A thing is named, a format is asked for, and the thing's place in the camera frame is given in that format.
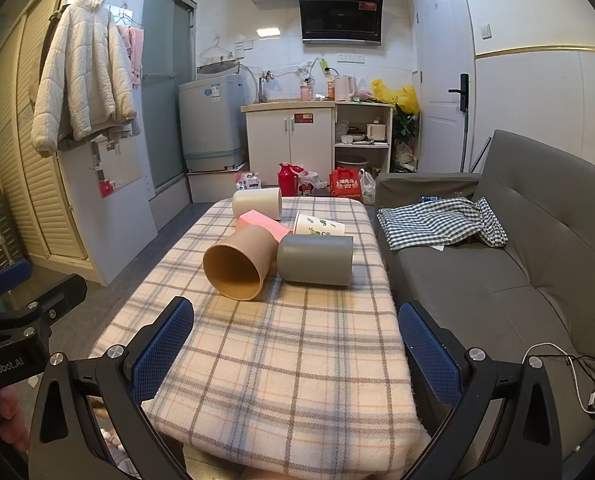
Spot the white puffer jacket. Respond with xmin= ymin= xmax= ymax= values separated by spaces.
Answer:
xmin=30 ymin=0 xmax=138 ymax=157

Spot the grey basin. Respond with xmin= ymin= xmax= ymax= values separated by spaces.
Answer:
xmin=196 ymin=60 xmax=242 ymax=77

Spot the person's left hand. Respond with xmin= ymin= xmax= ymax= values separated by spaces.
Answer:
xmin=0 ymin=387 xmax=32 ymax=461

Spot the metal faucet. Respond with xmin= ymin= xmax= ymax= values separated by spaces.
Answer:
xmin=257 ymin=71 xmax=275 ymax=104

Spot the black door handle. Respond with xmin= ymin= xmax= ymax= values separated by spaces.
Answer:
xmin=448 ymin=73 xmax=471 ymax=111

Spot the white dotted packet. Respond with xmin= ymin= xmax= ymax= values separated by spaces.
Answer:
xmin=234 ymin=171 xmax=262 ymax=192

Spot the cartoon print bag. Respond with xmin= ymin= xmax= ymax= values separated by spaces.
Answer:
xmin=297 ymin=170 xmax=328 ymax=197

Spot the red gift bag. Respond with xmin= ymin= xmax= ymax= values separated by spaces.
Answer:
xmin=329 ymin=166 xmax=364 ymax=203

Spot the cream cup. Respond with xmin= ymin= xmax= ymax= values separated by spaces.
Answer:
xmin=232 ymin=187 xmax=283 ymax=222

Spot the green checked cloth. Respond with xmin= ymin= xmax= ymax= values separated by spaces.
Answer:
xmin=376 ymin=197 xmax=509 ymax=252

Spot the black range hood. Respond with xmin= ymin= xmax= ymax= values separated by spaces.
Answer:
xmin=294 ymin=0 xmax=384 ymax=46

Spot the pink garment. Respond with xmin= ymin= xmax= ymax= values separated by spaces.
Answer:
xmin=117 ymin=25 xmax=145 ymax=88

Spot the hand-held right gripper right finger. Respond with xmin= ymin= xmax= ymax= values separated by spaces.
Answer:
xmin=397 ymin=301 xmax=578 ymax=480

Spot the white open shelf unit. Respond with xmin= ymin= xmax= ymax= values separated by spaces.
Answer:
xmin=334 ymin=101 xmax=395 ymax=176

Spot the brown cup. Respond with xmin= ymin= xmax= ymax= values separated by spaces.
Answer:
xmin=202 ymin=224 xmax=280 ymax=302

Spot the red thermos jug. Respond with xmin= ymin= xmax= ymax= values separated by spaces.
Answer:
xmin=277 ymin=162 xmax=304 ymax=197

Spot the white plastic bag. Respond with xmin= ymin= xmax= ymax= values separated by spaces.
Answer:
xmin=360 ymin=169 xmax=378 ymax=206

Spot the white sink cabinet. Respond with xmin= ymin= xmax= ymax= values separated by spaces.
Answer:
xmin=241 ymin=101 xmax=337 ymax=181

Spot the plaid tablecloth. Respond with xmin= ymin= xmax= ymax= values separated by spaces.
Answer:
xmin=88 ymin=195 xmax=433 ymax=466

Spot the yellow plastic bag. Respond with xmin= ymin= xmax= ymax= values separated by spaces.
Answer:
xmin=371 ymin=79 xmax=421 ymax=115

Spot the white cable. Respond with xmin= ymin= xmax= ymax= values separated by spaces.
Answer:
xmin=521 ymin=342 xmax=595 ymax=413

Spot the grey cup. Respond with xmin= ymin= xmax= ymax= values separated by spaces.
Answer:
xmin=276 ymin=234 xmax=354 ymax=288

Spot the frosted glass sliding door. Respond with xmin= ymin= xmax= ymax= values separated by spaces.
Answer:
xmin=141 ymin=0 xmax=198 ymax=196

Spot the pink box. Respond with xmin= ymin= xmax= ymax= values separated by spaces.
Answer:
xmin=238 ymin=210 xmax=292 ymax=243

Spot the grey sofa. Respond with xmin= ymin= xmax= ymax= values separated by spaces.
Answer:
xmin=375 ymin=129 xmax=595 ymax=466

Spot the leaf print paper cup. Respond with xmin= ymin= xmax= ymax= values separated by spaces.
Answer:
xmin=293 ymin=211 xmax=346 ymax=237

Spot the pink kettle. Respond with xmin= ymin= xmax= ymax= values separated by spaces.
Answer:
xmin=333 ymin=74 xmax=357 ymax=102

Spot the grey washing machine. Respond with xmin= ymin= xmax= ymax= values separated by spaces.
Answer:
xmin=178 ymin=74 xmax=248 ymax=173

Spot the louvred wardrobe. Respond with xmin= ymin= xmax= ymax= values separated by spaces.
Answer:
xmin=0 ymin=0 xmax=90 ymax=261

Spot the white door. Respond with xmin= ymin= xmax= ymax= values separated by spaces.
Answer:
xmin=412 ymin=0 xmax=478 ymax=176

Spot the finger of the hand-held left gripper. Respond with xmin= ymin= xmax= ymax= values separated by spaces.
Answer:
xmin=0 ymin=274 xmax=88 ymax=346
xmin=0 ymin=258 xmax=32 ymax=302

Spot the green plant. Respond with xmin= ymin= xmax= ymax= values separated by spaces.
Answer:
xmin=392 ymin=104 xmax=421 ymax=157

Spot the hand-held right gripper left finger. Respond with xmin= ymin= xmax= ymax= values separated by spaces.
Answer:
xmin=27 ymin=296 xmax=195 ymax=480

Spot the white clothes hanger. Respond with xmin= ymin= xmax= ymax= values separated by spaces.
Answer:
xmin=199 ymin=36 xmax=236 ymax=64

